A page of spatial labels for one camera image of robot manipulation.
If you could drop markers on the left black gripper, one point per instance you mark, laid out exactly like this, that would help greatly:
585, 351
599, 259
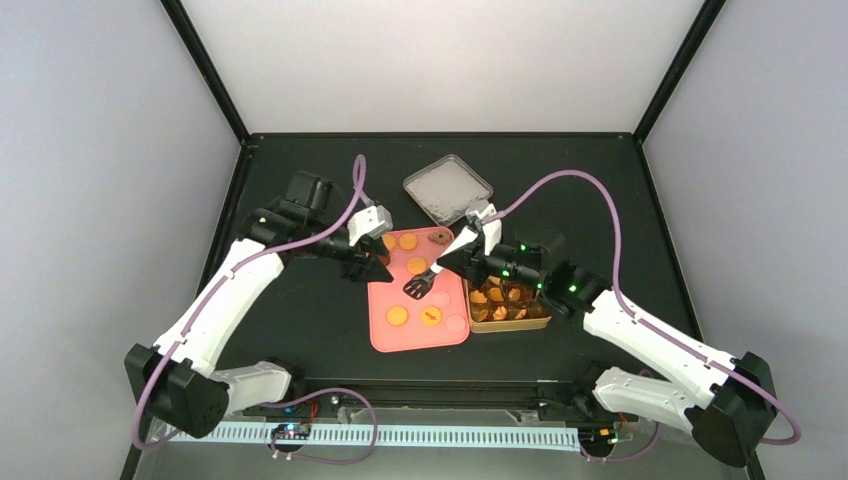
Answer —
358, 268

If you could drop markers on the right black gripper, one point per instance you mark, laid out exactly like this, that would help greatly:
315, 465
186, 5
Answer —
469, 267

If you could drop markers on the gold cookie tin box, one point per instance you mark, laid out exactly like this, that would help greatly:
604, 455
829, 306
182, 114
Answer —
498, 306

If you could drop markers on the pale pink cookie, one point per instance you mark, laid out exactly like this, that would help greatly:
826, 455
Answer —
441, 299
456, 323

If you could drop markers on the pink plastic tray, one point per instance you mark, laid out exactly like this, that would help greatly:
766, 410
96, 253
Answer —
413, 334

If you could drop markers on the clear plastic lid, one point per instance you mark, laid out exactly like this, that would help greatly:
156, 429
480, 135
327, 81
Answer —
446, 188

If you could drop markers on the metal tongs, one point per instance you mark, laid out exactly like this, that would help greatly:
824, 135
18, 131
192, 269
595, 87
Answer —
455, 258

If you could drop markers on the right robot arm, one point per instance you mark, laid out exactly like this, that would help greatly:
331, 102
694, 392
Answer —
719, 399

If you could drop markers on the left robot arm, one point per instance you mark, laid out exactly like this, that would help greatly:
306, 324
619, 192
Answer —
177, 380

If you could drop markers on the brown flower cookie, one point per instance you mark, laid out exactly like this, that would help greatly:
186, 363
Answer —
441, 237

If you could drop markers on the orange round cookie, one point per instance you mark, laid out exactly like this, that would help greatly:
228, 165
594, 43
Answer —
408, 241
417, 265

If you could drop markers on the yellow cookie red mark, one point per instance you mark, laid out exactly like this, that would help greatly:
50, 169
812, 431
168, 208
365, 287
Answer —
431, 316

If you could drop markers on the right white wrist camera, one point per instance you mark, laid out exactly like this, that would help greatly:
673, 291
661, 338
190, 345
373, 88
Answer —
483, 218

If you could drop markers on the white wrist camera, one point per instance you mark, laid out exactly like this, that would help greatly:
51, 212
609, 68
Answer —
373, 222
483, 218

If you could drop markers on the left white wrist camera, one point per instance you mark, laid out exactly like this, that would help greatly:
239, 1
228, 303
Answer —
373, 222

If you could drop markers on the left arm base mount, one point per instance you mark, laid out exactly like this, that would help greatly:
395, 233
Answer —
308, 407

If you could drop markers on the white slotted cable duct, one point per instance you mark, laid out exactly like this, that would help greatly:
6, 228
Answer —
434, 436

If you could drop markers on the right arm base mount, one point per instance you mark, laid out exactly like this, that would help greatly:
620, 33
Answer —
571, 403

